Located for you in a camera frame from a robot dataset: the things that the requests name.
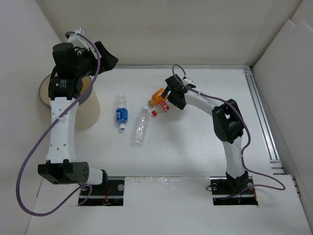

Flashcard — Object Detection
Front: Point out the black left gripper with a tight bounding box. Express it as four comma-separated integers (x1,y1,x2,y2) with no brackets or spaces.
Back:
74,41,118,78

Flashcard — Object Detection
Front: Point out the red label plastic bottle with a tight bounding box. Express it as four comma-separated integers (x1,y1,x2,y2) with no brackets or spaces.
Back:
151,100,171,117

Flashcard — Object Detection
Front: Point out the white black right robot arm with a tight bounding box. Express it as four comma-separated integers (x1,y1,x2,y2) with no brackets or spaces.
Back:
162,74,248,194

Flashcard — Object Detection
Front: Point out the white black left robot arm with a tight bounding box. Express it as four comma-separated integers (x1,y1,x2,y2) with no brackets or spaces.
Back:
38,41,118,194

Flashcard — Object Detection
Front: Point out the beige bin with grey rim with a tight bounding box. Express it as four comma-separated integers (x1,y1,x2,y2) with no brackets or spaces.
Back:
38,74,101,129

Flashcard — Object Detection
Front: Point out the orange wrapped plastic bottle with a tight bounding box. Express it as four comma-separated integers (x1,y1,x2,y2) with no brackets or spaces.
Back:
148,88,168,107

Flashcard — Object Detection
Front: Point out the blue label bottle left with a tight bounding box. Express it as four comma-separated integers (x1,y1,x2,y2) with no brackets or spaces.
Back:
115,94,128,131

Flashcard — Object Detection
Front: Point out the clear unlabelled plastic bottle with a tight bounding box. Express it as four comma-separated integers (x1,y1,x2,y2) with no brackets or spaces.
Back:
131,106,150,147

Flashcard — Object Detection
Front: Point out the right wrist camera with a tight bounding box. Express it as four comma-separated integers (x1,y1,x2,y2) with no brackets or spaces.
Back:
182,77,194,85

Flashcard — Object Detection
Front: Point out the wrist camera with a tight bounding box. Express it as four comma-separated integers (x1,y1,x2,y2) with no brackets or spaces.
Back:
182,77,194,85
66,33,89,50

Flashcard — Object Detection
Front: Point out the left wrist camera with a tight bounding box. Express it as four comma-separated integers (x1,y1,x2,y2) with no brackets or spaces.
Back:
66,33,89,50

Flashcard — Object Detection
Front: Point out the aluminium rail right edge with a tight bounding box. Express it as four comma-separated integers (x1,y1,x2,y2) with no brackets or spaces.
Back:
244,66,285,175

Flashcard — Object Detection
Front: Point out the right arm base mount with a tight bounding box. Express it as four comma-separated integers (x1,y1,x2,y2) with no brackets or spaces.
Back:
206,176,258,206

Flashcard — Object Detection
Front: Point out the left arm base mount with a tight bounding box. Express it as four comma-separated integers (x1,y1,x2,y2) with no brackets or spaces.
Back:
78,176,125,207

